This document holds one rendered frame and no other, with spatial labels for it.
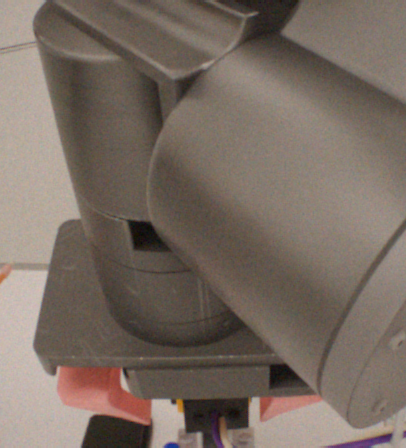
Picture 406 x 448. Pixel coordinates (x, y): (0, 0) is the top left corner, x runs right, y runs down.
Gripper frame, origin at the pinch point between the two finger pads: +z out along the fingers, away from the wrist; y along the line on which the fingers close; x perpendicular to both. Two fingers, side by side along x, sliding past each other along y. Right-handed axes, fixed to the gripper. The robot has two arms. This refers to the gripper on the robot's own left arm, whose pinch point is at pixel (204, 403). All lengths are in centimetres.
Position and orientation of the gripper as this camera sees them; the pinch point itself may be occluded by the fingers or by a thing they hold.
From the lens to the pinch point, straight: 29.4
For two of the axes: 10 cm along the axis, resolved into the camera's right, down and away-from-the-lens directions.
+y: 10.0, -0.4, -0.6
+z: 0.7, 7.0, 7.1
